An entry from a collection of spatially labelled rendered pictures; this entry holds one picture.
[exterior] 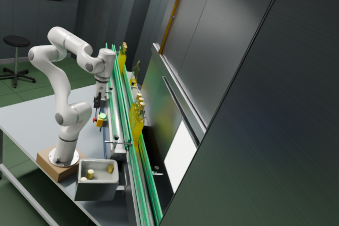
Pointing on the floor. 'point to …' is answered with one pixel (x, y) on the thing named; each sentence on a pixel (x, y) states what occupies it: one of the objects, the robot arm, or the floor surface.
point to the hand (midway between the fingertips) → (96, 102)
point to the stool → (18, 41)
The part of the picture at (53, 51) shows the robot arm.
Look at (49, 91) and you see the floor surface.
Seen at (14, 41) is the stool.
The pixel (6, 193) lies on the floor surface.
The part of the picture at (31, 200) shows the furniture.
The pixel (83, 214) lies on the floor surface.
